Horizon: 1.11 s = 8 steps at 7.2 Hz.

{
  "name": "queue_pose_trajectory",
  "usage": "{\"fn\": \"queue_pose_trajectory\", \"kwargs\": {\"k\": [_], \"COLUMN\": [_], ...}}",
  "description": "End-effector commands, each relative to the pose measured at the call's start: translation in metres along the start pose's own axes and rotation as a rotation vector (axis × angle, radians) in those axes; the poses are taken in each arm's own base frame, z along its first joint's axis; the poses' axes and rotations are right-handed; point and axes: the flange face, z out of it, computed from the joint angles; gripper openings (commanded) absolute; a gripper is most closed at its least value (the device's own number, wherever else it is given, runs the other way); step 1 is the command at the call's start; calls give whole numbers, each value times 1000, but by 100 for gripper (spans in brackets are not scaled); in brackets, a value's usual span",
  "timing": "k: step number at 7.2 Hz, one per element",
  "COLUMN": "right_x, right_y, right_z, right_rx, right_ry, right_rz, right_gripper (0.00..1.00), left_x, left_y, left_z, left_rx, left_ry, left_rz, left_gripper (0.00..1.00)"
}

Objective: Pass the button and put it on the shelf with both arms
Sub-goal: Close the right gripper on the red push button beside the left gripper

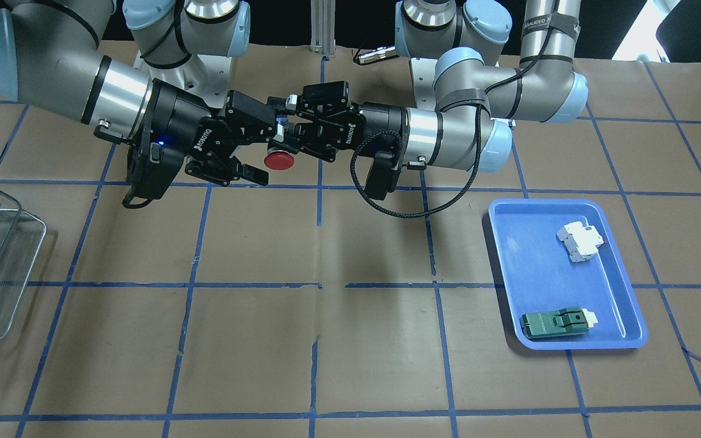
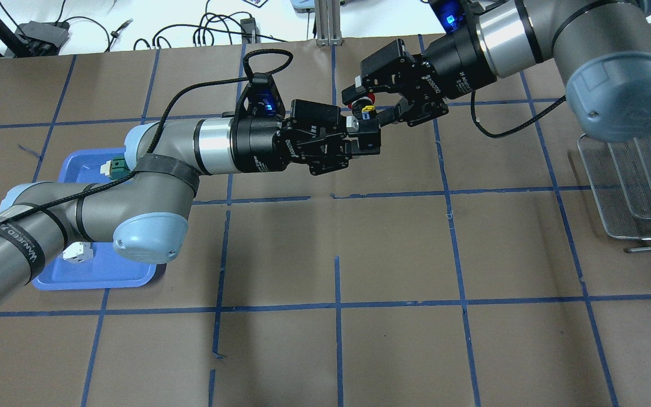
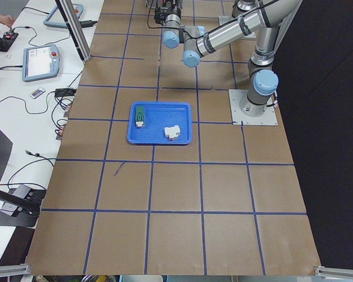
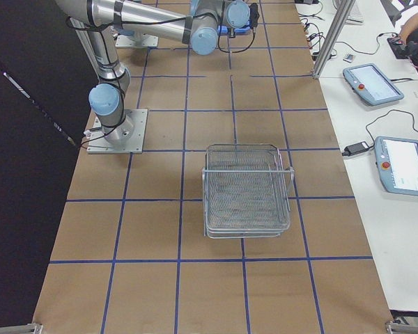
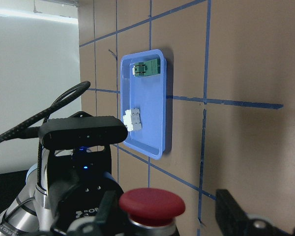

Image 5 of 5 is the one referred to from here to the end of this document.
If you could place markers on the white circuit breaker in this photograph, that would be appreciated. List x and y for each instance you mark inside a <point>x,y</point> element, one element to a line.
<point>131,120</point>

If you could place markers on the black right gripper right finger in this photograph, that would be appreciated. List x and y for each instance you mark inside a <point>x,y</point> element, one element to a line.
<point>233,221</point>

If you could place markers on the blue plastic tray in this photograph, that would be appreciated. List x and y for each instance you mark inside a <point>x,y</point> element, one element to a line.
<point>148,95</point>

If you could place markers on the green terminal block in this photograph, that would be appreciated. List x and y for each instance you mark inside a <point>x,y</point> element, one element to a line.
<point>146,68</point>

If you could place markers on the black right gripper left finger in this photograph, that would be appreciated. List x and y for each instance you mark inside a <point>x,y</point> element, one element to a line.
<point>109,220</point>

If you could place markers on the red push button switch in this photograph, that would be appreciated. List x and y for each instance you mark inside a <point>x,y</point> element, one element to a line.
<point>151,212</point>

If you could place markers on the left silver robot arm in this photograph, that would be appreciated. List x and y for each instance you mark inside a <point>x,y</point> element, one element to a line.
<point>21,217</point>

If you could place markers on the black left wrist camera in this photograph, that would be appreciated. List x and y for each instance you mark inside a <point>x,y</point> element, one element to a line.
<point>70,133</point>

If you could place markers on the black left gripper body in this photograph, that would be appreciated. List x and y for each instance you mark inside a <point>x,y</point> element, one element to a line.
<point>76,180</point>

